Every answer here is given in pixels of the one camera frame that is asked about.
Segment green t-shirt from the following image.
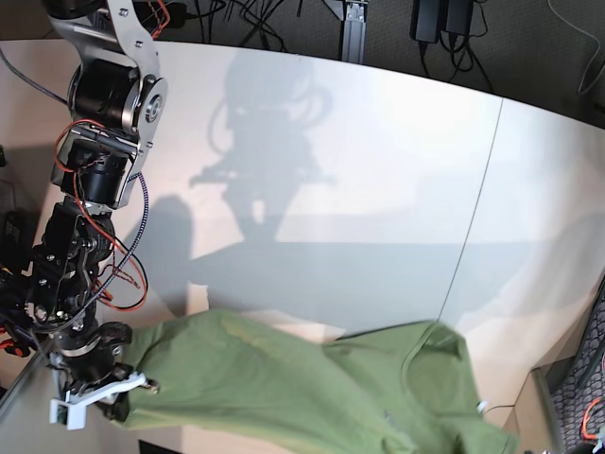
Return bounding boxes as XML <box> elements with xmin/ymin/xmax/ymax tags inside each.
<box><xmin>123</xmin><ymin>309</ymin><xmax>518</xmax><ymax>453</ymax></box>

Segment black remote control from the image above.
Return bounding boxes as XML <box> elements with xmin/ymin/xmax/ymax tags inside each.
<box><xmin>1</xmin><ymin>209</ymin><xmax>36</xmax><ymax>251</ymax></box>

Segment black power adapter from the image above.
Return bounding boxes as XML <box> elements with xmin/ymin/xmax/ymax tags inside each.
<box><xmin>410</xmin><ymin>0</ymin><xmax>474</xmax><ymax>44</ymax></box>

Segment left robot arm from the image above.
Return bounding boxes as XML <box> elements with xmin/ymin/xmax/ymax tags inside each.
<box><xmin>579</xmin><ymin>397</ymin><xmax>604</xmax><ymax>453</ymax></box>

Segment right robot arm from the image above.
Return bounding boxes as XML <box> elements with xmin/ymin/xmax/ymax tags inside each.
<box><xmin>26</xmin><ymin>1</ymin><xmax>168</xmax><ymax>430</ymax></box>

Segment aluminium extrusion post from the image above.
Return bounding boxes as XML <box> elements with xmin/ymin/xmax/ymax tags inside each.
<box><xmin>341</xmin><ymin>1</ymin><xmax>369</xmax><ymax>64</ymax></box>

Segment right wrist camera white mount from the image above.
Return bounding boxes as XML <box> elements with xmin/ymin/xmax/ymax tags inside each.
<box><xmin>48</xmin><ymin>353</ymin><xmax>161</xmax><ymax>430</ymax></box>

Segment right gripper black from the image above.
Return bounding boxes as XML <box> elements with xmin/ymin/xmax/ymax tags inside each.
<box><xmin>55</xmin><ymin>322</ymin><xmax>132</xmax><ymax>423</ymax></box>

